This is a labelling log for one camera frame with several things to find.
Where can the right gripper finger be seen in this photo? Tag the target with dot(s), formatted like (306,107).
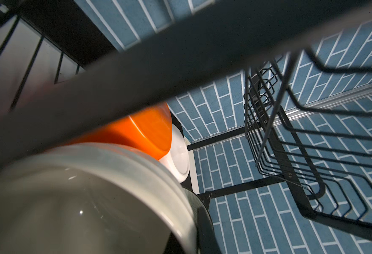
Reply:
(206,236)

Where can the cream plain bowl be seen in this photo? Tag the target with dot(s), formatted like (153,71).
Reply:
(92,199)

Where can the orange square bowl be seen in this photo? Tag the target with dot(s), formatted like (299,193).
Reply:
(149,130)

